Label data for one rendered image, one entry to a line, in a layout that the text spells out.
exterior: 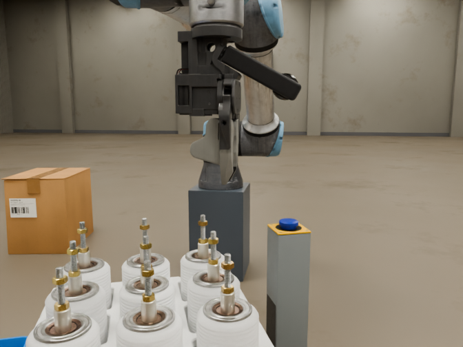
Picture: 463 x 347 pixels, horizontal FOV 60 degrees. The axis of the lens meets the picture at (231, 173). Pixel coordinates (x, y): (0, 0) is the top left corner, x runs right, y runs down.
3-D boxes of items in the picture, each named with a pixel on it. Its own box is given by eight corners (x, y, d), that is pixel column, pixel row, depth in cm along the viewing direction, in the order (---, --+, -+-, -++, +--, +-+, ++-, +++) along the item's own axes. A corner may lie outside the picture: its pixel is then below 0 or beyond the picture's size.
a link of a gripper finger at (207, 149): (192, 183, 58) (193, 119, 58) (233, 184, 57) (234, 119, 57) (186, 184, 55) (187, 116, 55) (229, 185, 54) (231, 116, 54)
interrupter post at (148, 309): (147, 326, 57) (147, 305, 57) (137, 321, 59) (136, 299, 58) (160, 319, 59) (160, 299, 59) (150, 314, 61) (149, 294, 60)
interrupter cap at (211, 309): (262, 313, 61) (262, 309, 61) (223, 330, 57) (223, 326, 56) (231, 295, 67) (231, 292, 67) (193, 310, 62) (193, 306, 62)
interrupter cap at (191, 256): (214, 266, 80) (214, 262, 80) (179, 261, 82) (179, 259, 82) (225, 253, 87) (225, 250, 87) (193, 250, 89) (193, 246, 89)
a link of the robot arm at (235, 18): (247, 3, 58) (239, -14, 50) (247, 36, 59) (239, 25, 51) (196, 5, 59) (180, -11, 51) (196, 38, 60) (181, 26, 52)
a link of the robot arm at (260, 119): (241, 139, 142) (224, -19, 102) (284, 140, 140) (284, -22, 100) (238, 164, 134) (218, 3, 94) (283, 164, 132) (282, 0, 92)
